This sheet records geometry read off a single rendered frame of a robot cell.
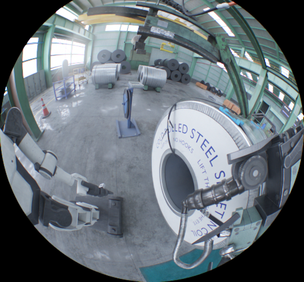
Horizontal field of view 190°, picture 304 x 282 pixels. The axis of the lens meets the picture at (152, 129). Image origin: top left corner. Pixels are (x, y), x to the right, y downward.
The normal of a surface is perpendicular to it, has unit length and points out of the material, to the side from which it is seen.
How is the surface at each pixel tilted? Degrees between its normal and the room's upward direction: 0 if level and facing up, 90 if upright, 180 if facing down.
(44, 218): 70
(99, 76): 86
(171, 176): 32
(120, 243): 0
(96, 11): 90
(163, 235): 0
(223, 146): 90
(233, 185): 55
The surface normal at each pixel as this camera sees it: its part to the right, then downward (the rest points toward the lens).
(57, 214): 0.99, -0.16
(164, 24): 0.22, 0.66
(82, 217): 0.43, -0.70
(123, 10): 0.44, 0.64
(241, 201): -0.96, 0.00
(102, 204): 0.19, -0.75
